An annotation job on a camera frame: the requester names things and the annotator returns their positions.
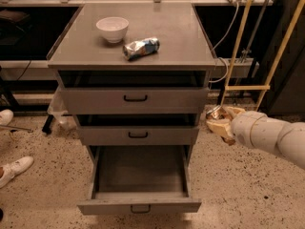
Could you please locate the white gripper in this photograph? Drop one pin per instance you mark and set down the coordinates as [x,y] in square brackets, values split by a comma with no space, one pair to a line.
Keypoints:
[242,129]

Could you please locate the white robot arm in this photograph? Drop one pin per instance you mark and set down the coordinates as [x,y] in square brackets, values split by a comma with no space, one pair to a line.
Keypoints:
[255,130]

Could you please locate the grey drawer cabinet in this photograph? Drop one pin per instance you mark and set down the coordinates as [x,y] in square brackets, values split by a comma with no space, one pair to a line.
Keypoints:
[183,43]

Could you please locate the crushed blue silver can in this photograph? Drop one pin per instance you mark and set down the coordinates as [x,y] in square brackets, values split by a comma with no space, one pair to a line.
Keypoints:
[140,48]

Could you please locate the grey bottom drawer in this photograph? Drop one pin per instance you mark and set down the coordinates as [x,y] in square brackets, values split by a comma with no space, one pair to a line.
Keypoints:
[139,180]

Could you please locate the grey drawer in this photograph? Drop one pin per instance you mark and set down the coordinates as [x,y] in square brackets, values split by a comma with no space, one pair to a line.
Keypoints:
[137,129]
[139,180]
[133,92]

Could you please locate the grey middle drawer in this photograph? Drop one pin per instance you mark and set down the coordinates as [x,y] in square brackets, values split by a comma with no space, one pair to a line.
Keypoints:
[137,129]

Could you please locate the grey top drawer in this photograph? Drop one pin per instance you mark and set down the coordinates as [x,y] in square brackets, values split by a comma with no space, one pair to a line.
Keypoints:
[133,92]

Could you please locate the white ceramic bowl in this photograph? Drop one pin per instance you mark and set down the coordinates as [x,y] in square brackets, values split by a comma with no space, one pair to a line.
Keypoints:
[113,29]

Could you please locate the clear plastic bin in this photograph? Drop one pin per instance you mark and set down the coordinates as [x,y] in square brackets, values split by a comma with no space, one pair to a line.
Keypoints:
[58,110]

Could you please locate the white sneaker far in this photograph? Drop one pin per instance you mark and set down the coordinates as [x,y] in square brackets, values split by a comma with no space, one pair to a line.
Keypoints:
[6,117]

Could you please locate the white sneaker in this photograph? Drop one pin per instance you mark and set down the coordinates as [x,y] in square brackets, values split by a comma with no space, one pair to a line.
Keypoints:
[10,170]
[6,117]

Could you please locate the white sneaker near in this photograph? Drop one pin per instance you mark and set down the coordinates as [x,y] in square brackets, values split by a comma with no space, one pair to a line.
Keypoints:
[10,170]

